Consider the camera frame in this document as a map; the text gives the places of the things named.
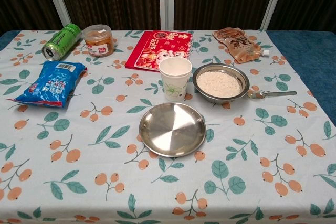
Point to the red spiral calendar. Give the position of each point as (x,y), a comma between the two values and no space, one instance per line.
(157,49)

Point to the flat steel plate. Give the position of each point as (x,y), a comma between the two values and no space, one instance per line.
(172,129)

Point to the clear plastic snack jar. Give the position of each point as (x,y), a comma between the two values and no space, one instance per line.
(98,41)

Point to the brown spouted drink pouch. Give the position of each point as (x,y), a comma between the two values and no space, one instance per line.
(239,43)

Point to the steel bowl of rice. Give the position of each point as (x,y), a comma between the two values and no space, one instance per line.
(220,83)

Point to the floral patterned tablecloth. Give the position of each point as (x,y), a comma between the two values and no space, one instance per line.
(105,155)

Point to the metal spoon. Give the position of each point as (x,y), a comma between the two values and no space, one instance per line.
(262,94)

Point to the white floral paper cup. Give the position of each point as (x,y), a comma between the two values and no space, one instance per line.
(175,78)

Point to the blue snack bag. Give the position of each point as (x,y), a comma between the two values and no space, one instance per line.
(51,83)

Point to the green energy drink can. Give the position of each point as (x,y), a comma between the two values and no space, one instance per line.
(62,41)

